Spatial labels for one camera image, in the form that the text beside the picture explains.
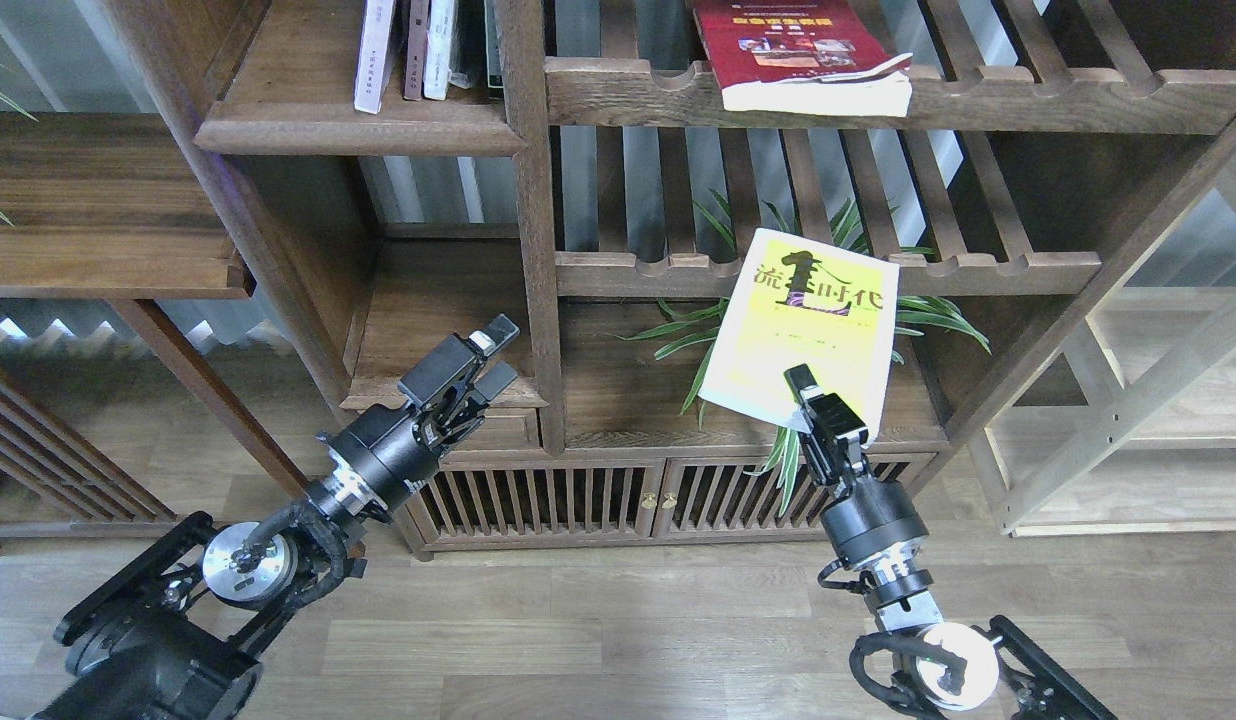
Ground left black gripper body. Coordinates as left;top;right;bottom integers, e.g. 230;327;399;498
316;333;489;516

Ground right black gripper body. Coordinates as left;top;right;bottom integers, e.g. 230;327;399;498
798;395;928;571

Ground yellow green book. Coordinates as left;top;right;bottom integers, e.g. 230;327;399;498
697;228;900;438

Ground red book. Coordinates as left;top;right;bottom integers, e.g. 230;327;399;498
693;1;912;119

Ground pale purple white book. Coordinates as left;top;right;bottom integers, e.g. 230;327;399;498
353;1;399;114

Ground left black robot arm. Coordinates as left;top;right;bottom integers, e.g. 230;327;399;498
38;315;519;719

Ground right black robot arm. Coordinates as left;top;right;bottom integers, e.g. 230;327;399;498
784;366;1112;719

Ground light wooden shelf unit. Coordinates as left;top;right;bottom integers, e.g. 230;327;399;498
969;156;1236;536

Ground green spider plant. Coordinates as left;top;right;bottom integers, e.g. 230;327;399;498
622;199;990;513

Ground dark wooden bookshelf cabinet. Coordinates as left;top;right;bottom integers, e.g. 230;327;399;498
101;1;1236;530

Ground white upright book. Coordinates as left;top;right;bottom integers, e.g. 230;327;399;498
423;0;459;101

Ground dark green upright book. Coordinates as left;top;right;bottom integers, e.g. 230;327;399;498
485;0;506;100

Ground brown upright book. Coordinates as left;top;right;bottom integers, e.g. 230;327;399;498
402;0;431;101

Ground dark wooden slatted rack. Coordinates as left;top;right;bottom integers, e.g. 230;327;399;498
0;354;185;551

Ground dark wooden side table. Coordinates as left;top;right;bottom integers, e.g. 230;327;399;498
0;111;307;496

